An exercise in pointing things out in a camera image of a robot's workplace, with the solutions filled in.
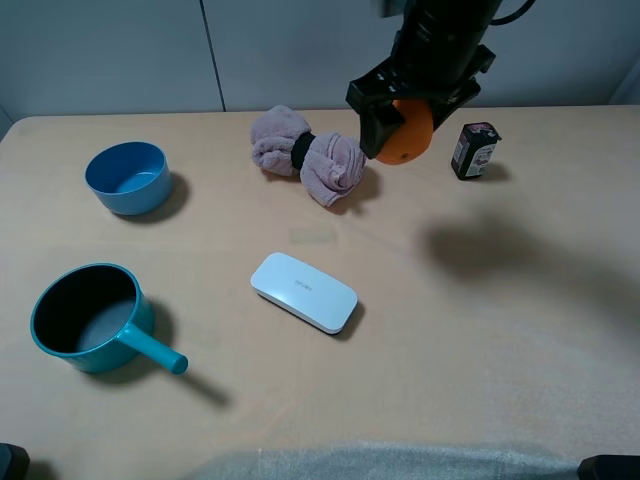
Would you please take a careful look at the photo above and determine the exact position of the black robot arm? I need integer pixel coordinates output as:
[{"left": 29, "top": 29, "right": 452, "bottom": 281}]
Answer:
[{"left": 346, "top": 1, "right": 534, "bottom": 159}]

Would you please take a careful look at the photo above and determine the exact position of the teal saucepan with handle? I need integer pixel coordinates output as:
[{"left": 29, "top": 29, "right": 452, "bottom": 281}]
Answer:
[{"left": 30, "top": 263, "right": 188, "bottom": 375}]

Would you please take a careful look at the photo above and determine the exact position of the dark small carton box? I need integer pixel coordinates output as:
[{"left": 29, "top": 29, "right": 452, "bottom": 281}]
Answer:
[{"left": 451, "top": 122, "right": 501, "bottom": 180}]

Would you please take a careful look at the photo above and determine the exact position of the grey cloth at bottom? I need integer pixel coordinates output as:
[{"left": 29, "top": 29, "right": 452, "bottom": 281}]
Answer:
[{"left": 186, "top": 443, "right": 578, "bottom": 479}]

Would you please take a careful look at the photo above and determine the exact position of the black object bottom left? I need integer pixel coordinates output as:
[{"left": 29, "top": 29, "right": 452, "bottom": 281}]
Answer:
[{"left": 0, "top": 443, "right": 30, "bottom": 480}]

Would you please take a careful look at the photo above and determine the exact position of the white rectangular case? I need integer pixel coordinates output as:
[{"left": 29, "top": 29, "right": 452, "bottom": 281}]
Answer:
[{"left": 250, "top": 252, "right": 358, "bottom": 335}]

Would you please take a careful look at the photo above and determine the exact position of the blue plastic bowl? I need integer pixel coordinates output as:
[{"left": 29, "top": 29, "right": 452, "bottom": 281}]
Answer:
[{"left": 85, "top": 142, "right": 172, "bottom": 216}]

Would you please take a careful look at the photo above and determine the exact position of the pink rolled towel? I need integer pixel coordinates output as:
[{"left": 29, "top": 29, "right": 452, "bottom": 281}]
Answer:
[{"left": 250, "top": 105, "right": 367, "bottom": 207}]

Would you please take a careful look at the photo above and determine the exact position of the orange fruit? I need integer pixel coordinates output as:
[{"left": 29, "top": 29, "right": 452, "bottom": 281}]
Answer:
[{"left": 376, "top": 99, "right": 434, "bottom": 165}]

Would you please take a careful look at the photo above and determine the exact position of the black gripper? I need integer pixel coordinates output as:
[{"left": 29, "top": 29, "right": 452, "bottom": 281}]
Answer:
[{"left": 346, "top": 23, "right": 496, "bottom": 159}]

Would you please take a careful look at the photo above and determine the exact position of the black band on towel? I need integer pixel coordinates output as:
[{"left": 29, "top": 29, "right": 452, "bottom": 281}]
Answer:
[{"left": 290, "top": 131, "right": 316, "bottom": 170}]

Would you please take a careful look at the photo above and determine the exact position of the black object bottom right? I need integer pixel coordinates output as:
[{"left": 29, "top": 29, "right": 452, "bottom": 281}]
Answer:
[{"left": 577, "top": 455, "right": 640, "bottom": 480}]

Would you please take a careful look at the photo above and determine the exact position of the black object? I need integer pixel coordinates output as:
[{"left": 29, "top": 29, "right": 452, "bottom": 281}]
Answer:
[
  {"left": 577, "top": 455, "right": 640, "bottom": 480},
  {"left": 0, "top": 443, "right": 30, "bottom": 480}
]

